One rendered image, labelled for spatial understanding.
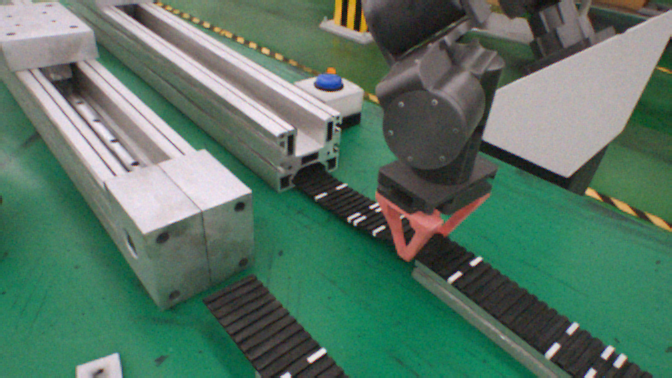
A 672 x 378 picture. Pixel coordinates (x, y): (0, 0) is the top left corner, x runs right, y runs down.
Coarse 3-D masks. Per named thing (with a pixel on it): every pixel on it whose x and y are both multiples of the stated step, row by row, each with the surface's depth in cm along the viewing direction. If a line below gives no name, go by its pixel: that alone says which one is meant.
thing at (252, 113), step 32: (96, 32) 92; (128, 32) 78; (160, 32) 86; (192, 32) 78; (128, 64) 84; (160, 64) 72; (192, 64) 67; (224, 64) 72; (192, 96) 67; (224, 96) 60; (256, 96) 68; (288, 96) 61; (224, 128) 64; (256, 128) 56; (288, 128) 54; (320, 128) 58; (256, 160) 59; (288, 160) 56; (320, 160) 60
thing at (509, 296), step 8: (504, 288) 43; (512, 288) 43; (520, 288) 43; (496, 296) 42; (504, 296) 42; (512, 296) 42; (520, 296) 42; (488, 304) 41; (496, 304) 41; (504, 304) 41; (512, 304) 41; (488, 312) 41; (496, 312) 40; (504, 312) 40
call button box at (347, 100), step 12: (300, 84) 71; (312, 84) 71; (348, 84) 72; (312, 96) 68; (324, 96) 68; (336, 96) 68; (348, 96) 69; (360, 96) 71; (336, 108) 69; (348, 108) 71; (360, 108) 73; (348, 120) 72; (360, 120) 74
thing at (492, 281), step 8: (488, 272) 44; (496, 272) 44; (480, 280) 43; (488, 280) 43; (496, 280) 44; (504, 280) 43; (472, 288) 42; (480, 288) 43; (488, 288) 42; (496, 288) 43; (472, 296) 42; (480, 296) 42; (488, 296) 42; (480, 304) 41
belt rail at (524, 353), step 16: (416, 272) 47; (432, 272) 45; (432, 288) 46; (448, 288) 44; (448, 304) 45; (464, 304) 44; (480, 320) 42; (496, 320) 41; (496, 336) 41; (512, 336) 40; (512, 352) 41; (528, 352) 40; (544, 368) 39
